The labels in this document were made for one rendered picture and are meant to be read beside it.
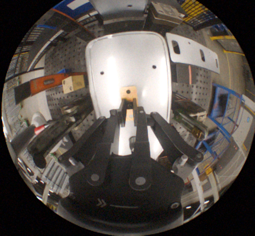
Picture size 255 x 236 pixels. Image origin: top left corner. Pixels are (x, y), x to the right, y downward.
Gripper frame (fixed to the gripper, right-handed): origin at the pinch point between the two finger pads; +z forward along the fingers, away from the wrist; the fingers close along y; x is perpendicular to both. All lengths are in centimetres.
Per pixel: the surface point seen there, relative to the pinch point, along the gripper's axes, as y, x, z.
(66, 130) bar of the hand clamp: -13.6, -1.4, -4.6
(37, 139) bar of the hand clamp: -14.8, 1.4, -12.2
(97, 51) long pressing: -6.8, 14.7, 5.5
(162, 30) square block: 13.9, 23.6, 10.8
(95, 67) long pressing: -7.7, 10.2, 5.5
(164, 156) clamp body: 16.8, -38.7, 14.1
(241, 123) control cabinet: 766, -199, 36
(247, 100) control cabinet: 775, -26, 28
